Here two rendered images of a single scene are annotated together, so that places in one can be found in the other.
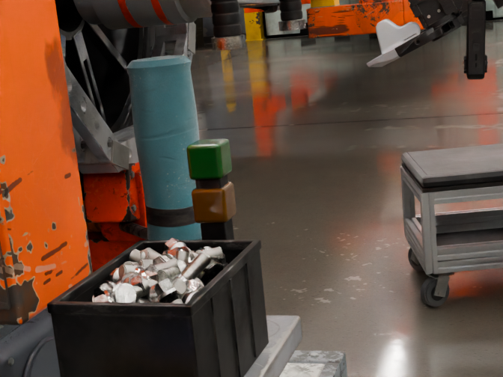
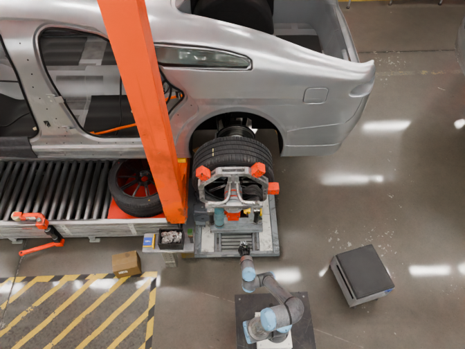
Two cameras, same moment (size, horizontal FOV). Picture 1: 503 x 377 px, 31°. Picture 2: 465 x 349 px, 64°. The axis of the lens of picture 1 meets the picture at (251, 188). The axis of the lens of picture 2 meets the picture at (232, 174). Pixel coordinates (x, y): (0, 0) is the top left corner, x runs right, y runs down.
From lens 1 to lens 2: 2.97 m
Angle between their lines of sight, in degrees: 69
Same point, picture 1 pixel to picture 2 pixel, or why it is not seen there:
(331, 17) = not seen: outside the picture
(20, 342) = (198, 212)
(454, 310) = (329, 274)
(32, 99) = (173, 211)
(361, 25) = not seen: outside the picture
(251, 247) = (178, 244)
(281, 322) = (191, 249)
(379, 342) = (304, 259)
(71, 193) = (181, 217)
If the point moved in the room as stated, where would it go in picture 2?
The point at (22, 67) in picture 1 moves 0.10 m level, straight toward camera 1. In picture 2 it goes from (171, 209) to (160, 215)
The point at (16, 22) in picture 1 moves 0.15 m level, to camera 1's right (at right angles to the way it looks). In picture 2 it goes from (171, 206) to (176, 223)
